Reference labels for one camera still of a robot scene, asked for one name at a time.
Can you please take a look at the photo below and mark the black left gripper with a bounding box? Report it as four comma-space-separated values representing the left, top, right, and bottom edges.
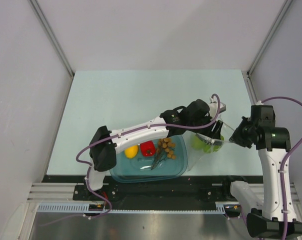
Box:
186, 112, 222, 145

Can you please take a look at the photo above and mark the green fake food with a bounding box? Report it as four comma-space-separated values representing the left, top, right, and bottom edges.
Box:
202, 135, 225, 154

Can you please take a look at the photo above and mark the clear polka dot zip bag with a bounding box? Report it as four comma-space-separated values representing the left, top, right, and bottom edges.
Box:
183, 118, 235, 171

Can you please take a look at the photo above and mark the brown fake berry bunch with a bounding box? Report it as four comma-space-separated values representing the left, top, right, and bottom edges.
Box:
151, 137, 177, 170

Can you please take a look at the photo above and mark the red fake food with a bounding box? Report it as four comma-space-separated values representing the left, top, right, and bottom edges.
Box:
140, 141, 156, 157

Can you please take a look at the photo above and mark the yellow fake lemon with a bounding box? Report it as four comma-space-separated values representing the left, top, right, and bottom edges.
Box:
124, 145, 139, 159

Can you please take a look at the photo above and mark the green fake apple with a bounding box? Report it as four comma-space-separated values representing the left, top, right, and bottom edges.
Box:
191, 135, 205, 150

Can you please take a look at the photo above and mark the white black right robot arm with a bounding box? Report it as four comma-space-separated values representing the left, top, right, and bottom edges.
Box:
221, 105, 302, 240

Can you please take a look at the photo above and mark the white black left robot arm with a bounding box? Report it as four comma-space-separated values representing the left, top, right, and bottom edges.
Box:
84, 94, 226, 200

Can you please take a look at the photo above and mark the teal transparent plastic container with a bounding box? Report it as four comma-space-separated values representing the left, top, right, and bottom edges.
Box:
110, 135, 188, 183

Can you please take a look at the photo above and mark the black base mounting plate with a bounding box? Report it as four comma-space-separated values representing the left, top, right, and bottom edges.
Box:
42, 174, 283, 203

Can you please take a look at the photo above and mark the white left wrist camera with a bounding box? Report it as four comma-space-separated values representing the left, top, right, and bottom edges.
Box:
208, 98, 227, 118

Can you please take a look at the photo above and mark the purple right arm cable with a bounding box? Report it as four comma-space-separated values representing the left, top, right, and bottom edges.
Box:
225, 96, 302, 240

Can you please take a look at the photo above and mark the right aluminium corner post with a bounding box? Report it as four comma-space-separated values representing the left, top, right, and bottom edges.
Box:
245, 0, 294, 76

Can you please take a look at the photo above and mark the aluminium corner post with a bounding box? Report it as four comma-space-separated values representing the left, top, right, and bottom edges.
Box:
245, 0, 294, 76
28, 0, 75, 79

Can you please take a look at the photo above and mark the aluminium front frame rail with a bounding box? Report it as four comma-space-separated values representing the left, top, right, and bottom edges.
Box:
27, 183, 299, 205

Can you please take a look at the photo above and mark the left aluminium corner post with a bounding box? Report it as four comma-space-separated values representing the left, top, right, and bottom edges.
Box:
28, 0, 75, 79

